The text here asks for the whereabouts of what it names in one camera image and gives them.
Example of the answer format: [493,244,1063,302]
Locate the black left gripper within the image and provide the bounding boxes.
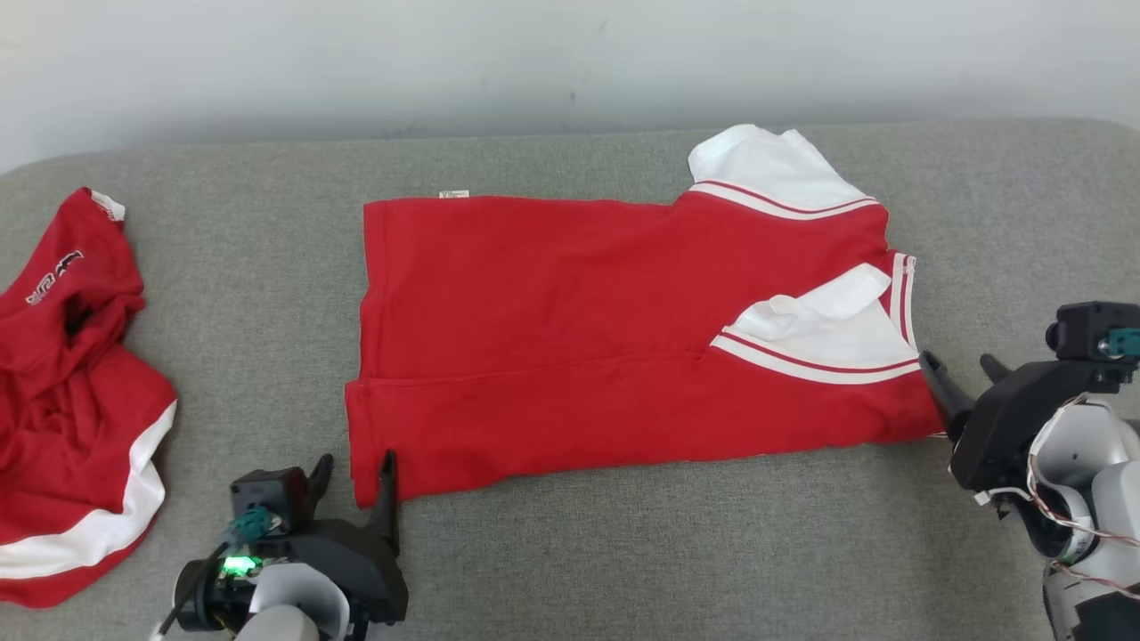
[175,450,411,629]

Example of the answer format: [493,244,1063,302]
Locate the red Bulls basketball jersey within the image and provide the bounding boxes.
[345,125,947,509]

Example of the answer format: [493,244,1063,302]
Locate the red shorts with white trim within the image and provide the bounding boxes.
[0,187,178,610]

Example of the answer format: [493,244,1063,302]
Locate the grey fabric sofa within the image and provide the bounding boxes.
[0,118,1140,641]

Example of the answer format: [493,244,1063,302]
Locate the teal left camera connector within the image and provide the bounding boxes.
[223,506,273,546]

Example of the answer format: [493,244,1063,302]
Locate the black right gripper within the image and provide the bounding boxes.
[917,350,1093,493]

